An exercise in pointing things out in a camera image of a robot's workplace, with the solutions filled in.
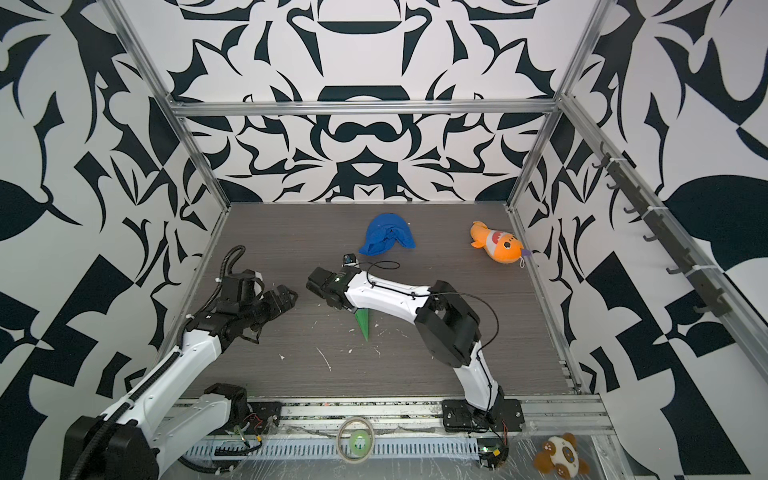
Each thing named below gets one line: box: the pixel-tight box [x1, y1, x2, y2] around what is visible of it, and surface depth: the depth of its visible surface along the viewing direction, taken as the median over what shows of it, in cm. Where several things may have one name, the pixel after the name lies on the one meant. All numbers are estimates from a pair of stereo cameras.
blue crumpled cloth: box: [359, 213, 416, 256], surface depth 107 cm
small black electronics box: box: [477, 438, 509, 470], surface depth 73 cm
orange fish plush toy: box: [470, 221, 531, 264], surface depth 100 cm
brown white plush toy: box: [534, 432, 590, 480], surface depth 70 cm
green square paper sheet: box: [354, 308, 369, 342], surface depth 89 cm
